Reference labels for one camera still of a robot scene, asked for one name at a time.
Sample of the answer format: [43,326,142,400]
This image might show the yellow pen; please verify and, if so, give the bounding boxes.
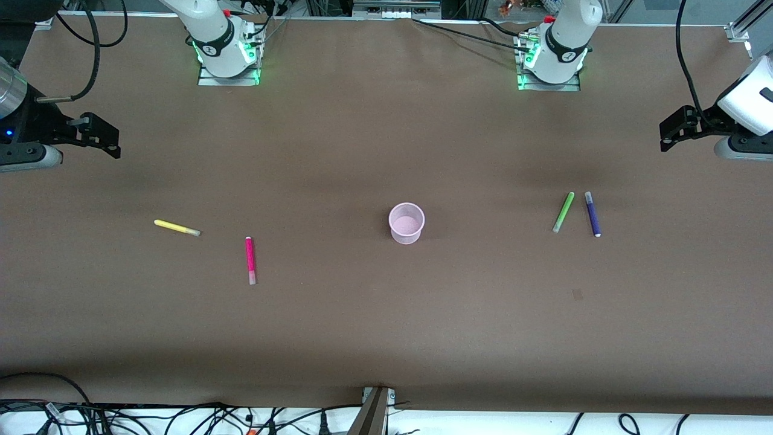
[154,219,201,237]

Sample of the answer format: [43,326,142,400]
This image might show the aluminium frame corner bracket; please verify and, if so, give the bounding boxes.
[725,0,773,60]

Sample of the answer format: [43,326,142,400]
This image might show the aluminium rail with sockets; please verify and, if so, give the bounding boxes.
[352,0,443,20]

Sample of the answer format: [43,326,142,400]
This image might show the purple pen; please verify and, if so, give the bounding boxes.
[584,191,602,237]

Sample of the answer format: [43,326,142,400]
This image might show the tangled black cable bundle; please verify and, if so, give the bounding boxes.
[0,399,363,435]

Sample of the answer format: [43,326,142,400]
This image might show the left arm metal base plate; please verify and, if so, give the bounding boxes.
[516,33,582,92]

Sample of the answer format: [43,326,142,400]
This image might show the aluminium post with bracket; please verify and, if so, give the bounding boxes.
[347,387,397,435]

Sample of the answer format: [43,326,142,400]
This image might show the short black cable loops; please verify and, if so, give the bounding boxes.
[566,412,690,435]

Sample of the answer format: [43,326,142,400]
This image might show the black looped floor cable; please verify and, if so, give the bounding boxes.
[0,372,92,407]

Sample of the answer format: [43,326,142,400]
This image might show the pink translucent pen holder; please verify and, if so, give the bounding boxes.
[388,202,426,245]

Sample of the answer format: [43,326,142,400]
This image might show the black cable across tabletop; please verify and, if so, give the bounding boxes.
[412,17,533,54]

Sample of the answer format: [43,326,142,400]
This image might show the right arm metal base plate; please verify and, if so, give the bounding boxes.
[197,24,263,86]

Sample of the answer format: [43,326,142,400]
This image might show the green pen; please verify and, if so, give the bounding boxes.
[552,192,576,234]

